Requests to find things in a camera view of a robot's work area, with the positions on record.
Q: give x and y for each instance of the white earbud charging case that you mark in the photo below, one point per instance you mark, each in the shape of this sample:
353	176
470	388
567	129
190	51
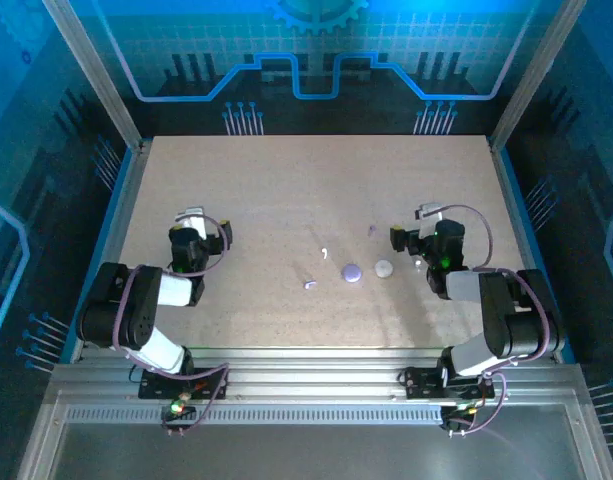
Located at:
384	268

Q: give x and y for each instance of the purple earbud charging case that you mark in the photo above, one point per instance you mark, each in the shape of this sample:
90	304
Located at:
351	272

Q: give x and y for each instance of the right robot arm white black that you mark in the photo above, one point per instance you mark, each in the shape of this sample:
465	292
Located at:
511	320

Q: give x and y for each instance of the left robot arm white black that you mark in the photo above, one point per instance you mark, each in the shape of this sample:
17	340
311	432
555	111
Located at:
136	310

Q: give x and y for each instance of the small circuit board with lights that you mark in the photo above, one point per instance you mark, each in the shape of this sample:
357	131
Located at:
461	411
177	407

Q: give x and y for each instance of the grey metal plate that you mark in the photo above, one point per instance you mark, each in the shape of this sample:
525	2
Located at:
311	450

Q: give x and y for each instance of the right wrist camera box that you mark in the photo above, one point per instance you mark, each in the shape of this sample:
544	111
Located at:
431	220

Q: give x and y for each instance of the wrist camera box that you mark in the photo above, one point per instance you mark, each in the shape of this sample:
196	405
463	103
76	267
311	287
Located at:
431	220
193	220

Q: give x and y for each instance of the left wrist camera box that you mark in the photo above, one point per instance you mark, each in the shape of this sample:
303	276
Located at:
193	220

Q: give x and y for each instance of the aluminium side rail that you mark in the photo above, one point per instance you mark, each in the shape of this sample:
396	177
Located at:
509	190
121	220

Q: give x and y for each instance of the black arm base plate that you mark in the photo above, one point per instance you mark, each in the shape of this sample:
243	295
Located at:
211	380
421	382

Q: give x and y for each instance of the aluminium frame rail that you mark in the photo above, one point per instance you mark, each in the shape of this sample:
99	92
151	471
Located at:
311	370

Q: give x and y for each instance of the aluminium frame post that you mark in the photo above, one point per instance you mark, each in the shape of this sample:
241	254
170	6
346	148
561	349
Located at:
536	75
93	75

